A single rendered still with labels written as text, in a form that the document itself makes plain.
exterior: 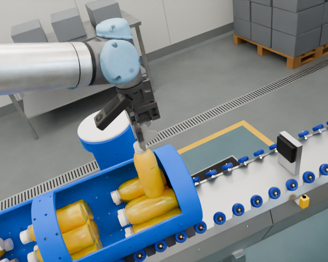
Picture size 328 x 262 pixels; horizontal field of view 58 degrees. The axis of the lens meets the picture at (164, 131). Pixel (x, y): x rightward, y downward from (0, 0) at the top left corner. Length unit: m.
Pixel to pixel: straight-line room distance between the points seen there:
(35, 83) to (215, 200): 0.87
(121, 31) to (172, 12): 3.92
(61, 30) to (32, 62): 2.95
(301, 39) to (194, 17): 1.67
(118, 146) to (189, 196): 0.65
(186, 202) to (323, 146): 0.73
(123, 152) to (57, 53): 1.05
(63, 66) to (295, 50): 3.50
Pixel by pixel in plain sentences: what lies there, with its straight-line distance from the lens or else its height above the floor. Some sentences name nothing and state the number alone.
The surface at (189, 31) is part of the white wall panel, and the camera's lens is 4.79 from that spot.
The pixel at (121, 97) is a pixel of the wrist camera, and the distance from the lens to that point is 0.77.
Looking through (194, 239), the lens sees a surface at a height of 0.92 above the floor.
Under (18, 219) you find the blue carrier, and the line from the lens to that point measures 1.18.
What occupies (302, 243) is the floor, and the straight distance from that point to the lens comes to 2.20.
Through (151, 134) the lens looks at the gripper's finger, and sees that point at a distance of 0.82.
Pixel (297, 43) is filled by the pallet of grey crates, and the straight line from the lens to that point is 3.84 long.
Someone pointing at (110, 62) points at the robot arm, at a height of 1.67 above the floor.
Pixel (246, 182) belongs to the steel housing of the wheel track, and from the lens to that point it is 1.24.
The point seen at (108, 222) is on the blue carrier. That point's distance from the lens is 1.17.
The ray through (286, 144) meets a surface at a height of 1.07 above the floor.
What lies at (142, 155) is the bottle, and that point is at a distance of 0.87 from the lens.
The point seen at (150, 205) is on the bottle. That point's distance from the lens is 0.95.
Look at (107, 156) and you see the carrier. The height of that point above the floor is 0.93.
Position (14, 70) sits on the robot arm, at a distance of 0.47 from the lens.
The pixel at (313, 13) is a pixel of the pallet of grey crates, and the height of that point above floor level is 0.59.
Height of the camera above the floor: 1.86
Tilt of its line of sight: 37 degrees down
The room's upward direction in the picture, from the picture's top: 14 degrees counter-clockwise
